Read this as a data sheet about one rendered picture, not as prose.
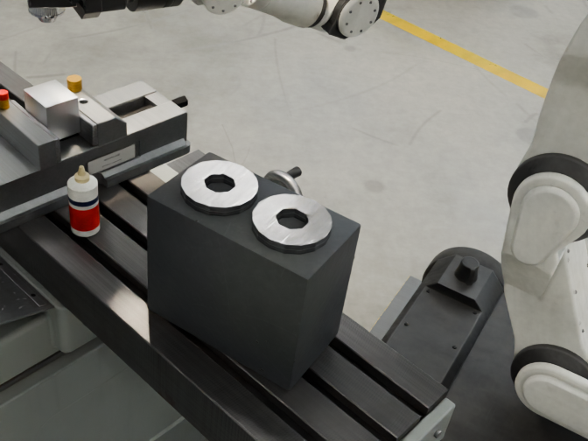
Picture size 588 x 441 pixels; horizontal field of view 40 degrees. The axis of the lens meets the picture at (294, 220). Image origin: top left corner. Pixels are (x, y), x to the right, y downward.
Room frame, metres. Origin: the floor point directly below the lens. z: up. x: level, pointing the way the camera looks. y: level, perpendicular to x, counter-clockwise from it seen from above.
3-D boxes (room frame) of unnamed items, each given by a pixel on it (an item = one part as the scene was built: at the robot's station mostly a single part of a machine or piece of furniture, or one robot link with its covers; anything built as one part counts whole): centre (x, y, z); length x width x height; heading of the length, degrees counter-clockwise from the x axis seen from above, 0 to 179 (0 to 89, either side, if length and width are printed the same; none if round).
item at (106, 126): (1.01, 0.33, 1.01); 0.12 x 0.06 x 0.04; 50
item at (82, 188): (0.85, 0.29, 0.97); 0.04 x 0.04 x 0.11
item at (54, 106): (0.97, 0.37, 1.03); 0.06 x 0.05 x 0.06; 50
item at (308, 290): (0.72, 0.05, 1.02); 0.22 x 0.12 x 0.20; 63
